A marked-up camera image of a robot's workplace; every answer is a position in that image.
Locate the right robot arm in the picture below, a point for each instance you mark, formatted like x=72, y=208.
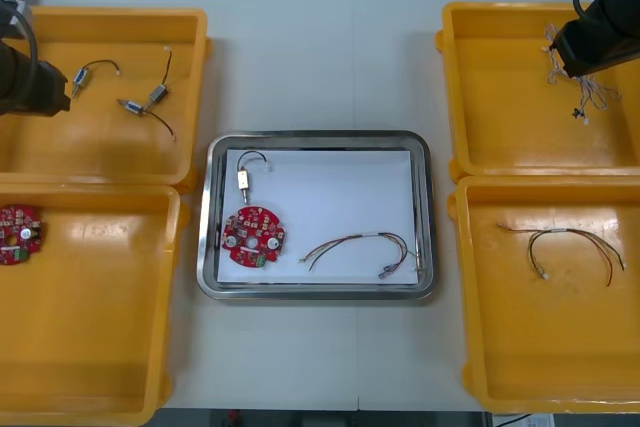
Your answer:
x=617, y=2

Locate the plain metal solenoid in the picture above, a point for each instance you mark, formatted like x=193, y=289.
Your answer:
x=159, y=93

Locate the white label solenoid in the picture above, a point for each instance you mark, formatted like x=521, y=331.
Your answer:
x=243, y=179

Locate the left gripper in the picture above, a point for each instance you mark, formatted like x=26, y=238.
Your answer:
x=50, y=89

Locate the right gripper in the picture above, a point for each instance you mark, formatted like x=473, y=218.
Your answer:
x=585, y=49

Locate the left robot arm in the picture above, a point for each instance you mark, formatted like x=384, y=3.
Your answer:
x=12, y=77

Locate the steel tray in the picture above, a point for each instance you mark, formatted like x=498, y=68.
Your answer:
x=210, y=267

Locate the yellow-orange plastic bin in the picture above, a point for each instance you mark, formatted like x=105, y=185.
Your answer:
x=100, y=337
x=550, y=347
x=500, y=137
x=100, y=157

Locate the round red circuit board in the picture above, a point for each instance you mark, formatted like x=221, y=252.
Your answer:
x=17, y=234
x=250, y=232

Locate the white paper sheet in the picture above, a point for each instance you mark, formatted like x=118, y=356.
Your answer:
x=340, y=197

